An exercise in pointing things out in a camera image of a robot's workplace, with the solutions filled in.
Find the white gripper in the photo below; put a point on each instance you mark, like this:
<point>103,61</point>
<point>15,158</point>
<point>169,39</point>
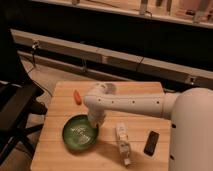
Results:
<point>96,117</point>

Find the green ceramic bowl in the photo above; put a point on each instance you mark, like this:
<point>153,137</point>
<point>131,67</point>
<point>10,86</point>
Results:
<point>78,134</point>

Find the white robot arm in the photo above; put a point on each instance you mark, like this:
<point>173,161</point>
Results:
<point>190,113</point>

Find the orange carrot toy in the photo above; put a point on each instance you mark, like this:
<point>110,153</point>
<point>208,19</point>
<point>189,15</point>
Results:
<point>77,97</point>

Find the black rectangular phone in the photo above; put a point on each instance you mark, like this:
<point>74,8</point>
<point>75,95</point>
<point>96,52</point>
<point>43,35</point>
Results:
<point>151,143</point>

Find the black office chair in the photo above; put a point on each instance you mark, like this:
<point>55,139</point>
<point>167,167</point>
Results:
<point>18,95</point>

